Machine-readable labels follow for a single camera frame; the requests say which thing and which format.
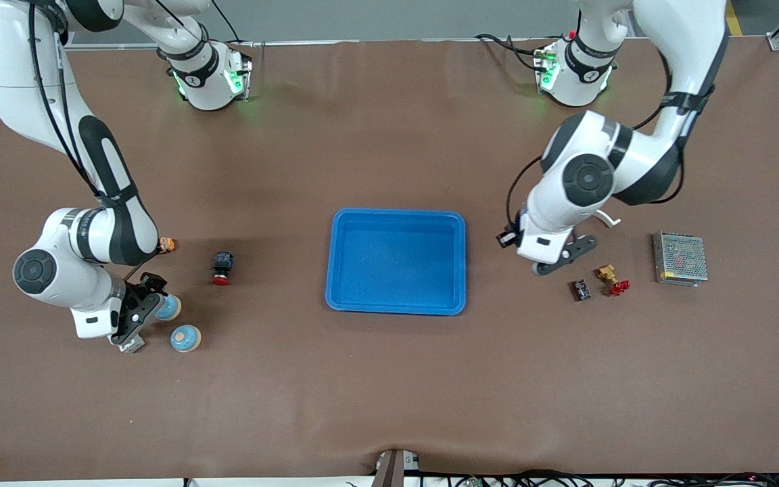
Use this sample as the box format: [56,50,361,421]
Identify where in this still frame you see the blue desk bell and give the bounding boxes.
[155,295,183,323]
[170,324,202,354]

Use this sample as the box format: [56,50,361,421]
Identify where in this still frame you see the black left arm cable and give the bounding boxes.
[504,41,728,237]

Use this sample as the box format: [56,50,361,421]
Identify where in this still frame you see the grey camera pole mount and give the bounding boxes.
[371,448,421,487]

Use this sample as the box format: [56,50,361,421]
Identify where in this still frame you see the metal mesh power supply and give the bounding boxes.
[652,231,709,287]

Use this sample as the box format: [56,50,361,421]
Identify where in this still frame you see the black base cables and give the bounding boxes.
[475,32,546,74]

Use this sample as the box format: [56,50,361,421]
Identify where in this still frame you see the red blue push button switch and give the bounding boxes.
[212,252,235,287]

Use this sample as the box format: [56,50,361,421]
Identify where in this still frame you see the brass valve red handle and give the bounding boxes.
[596,264,631,298]

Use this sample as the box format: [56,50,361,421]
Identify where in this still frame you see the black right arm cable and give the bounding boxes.
[28,0,164,281]

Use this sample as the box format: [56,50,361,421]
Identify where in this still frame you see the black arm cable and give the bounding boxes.
[504,41,728,237]
[28,0,164,281]

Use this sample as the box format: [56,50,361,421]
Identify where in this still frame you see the brown table mat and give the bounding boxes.
[0,37,779,482]

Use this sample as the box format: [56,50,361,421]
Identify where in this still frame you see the blue plastic tray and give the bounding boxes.
[325,208,467,317]

